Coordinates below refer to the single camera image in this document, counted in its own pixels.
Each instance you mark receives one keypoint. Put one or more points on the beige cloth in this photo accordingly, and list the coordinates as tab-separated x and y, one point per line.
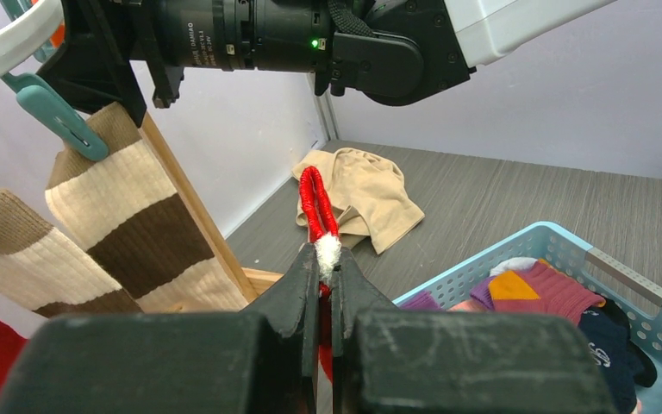
368	196

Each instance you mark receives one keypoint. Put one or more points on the blue plastic basket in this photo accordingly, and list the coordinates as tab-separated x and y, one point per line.
639	297

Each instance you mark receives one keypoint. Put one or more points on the maroon ribbed sock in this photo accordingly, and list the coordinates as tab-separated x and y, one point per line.
527	285

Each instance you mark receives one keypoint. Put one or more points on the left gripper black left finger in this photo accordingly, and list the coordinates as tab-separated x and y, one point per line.
285	353

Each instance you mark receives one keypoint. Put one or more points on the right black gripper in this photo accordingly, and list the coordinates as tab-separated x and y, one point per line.
92	67

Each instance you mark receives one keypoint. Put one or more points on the navy blue sock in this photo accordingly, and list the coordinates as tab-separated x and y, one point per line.
623	364

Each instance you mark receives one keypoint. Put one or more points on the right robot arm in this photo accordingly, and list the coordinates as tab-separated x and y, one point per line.
397	52

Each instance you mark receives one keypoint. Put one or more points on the red white patterned sock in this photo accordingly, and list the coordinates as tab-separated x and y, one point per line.
323	233

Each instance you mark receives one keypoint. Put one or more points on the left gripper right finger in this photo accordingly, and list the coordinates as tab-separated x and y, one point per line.
351	294

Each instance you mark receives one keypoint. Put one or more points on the wooden hanger stand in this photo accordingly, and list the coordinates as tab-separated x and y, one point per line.
250	282

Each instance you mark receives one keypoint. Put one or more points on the teal clothes peg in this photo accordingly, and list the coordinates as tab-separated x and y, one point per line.
47	106

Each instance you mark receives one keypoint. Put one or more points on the white round clip hanger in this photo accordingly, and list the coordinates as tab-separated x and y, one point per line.
20	38

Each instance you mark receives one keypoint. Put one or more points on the beige brown striped sock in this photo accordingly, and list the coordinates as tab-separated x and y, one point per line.
45	272

